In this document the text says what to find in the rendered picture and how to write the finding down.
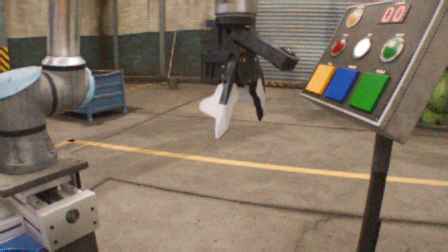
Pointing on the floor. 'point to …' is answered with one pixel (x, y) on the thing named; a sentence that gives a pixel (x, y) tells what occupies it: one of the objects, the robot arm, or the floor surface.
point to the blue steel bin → (106, 93)
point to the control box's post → (375, 192)
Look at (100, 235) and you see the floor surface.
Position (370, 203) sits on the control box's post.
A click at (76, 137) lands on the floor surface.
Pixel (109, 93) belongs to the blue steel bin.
